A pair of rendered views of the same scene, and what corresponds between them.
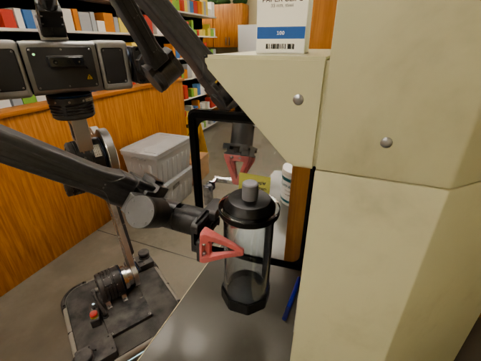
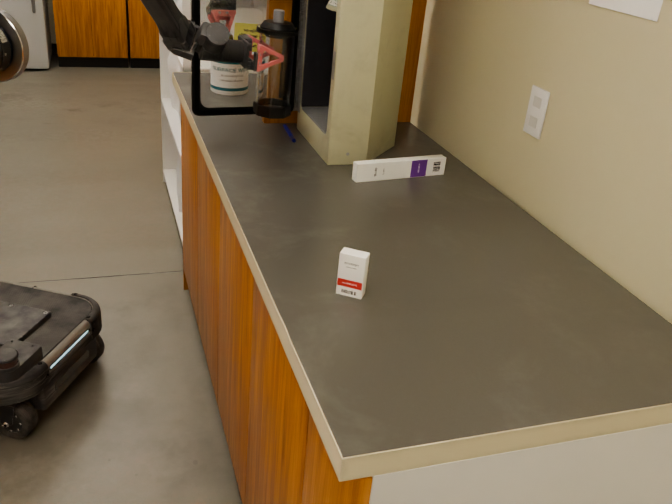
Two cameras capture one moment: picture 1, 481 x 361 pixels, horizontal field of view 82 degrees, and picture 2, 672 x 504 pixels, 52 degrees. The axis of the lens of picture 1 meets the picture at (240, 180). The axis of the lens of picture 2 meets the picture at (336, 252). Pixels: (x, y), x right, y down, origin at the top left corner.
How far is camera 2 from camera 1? 1.53 m
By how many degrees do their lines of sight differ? 38
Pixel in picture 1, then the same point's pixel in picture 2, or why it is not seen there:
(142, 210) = (220, 32)
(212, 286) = (222, 140)
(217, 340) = (259, 155)
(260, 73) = not seen: outside the picture
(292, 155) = not seen: outside the picture
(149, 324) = (55, 323)
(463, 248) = (392, 12)
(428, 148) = not seen: outside the picture
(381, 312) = (372, 45)
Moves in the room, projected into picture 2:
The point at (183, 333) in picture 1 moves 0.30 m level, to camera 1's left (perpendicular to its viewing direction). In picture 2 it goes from (231, 158) to (123, 177)
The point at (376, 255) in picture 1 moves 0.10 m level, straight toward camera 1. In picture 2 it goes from (367, 14) to (374, 21)
